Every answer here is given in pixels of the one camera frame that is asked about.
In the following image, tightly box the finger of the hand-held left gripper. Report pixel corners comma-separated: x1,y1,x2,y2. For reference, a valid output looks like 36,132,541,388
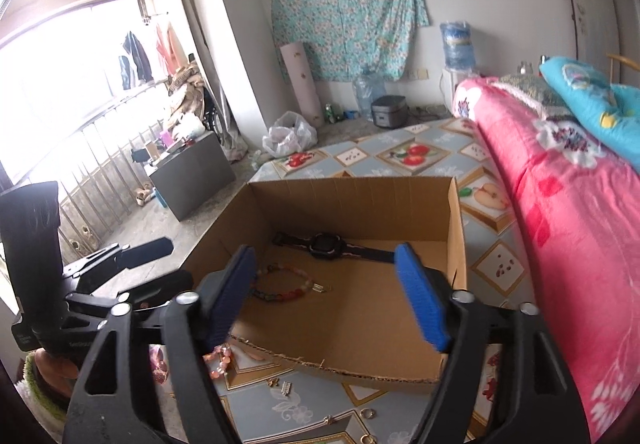
62,237,174,295
67,270,193,320

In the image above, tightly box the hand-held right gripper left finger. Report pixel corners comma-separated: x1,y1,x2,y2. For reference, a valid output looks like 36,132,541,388
62,244,258,444

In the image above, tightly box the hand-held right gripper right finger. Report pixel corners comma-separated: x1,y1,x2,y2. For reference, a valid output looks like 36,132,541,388
392,241,591,444

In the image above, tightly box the multicolour bead bracelet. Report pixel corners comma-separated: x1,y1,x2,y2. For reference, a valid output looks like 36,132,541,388
251,263,316,305

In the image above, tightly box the pink bead bracelet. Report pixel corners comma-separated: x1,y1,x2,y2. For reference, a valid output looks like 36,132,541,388
202,344,236,380

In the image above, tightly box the brown cardboard box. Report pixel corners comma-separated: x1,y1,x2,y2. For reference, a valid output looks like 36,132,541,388
182,175,468,385

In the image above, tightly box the digital wrist watch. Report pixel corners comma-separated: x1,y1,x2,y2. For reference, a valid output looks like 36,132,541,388
271,231,396,264

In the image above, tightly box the grey cabinet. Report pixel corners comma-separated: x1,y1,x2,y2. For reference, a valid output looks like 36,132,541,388
150,130,237,221

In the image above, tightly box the metal window railing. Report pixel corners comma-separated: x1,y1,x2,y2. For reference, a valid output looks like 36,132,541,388
57,79,171,265

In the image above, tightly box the pink floral blanket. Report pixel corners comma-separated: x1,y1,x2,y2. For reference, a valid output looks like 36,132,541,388
452,77,640,444

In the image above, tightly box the pile of clothes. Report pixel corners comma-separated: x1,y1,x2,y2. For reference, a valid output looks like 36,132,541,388
165,64,208,135

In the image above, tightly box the white plastic bag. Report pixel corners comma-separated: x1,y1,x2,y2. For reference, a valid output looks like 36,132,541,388
262,110,318,157

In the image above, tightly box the grey rice cooker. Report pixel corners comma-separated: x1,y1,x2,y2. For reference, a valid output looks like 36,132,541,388
371,95,408,129

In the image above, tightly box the dark hanging jacket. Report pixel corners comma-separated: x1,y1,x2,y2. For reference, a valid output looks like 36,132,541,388
119,31,153,90

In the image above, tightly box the pink hanging garment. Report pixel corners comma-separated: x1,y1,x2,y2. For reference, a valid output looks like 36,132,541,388
156,22,188,75

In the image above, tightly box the clear large water bottle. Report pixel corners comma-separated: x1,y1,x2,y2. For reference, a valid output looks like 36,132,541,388
354,67,386,122

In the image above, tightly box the white water dispenser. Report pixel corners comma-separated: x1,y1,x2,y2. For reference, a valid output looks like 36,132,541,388
442,67,481,115

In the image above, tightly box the pink rolled mat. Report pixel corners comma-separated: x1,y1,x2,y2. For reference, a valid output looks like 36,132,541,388
280,42,325,127

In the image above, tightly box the grey patterned pillow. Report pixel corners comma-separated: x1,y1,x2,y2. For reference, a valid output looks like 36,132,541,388
492,73,576,120

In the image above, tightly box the blue water jug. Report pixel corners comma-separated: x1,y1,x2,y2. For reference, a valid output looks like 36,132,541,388
440,20,476,71

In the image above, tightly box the blue cartoon pillow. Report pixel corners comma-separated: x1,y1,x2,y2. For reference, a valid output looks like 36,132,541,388
539,55,640,160

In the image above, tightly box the wooden chair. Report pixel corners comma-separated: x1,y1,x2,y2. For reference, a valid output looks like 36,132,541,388
607,53,640,85

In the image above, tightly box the teal floral wall cloth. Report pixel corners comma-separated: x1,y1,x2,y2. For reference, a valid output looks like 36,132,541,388
268,0,431,82

